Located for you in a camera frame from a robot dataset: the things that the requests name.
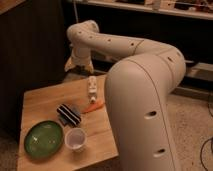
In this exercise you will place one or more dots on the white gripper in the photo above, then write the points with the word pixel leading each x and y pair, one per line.
pixel 80 56

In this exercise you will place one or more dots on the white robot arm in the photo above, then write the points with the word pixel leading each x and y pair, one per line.
pixel 135 90

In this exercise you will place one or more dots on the white squeeze bottle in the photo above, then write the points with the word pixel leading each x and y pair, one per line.
pixel 92 89

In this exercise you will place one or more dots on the orange toy carrot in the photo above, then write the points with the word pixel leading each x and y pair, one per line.
pixel 93 107

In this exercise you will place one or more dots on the vertical metal pole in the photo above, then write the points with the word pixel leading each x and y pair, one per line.
pixel 75 11

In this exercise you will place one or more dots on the wooden table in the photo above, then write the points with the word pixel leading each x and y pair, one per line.
pixel 41 104

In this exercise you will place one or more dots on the clear plastic cup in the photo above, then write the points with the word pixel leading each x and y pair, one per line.
pixel 75 139

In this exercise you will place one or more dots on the green plate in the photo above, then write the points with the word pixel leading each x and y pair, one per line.
pixel 43 140

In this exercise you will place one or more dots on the upper shelf board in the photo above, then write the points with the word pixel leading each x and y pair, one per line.
pixel 143 8

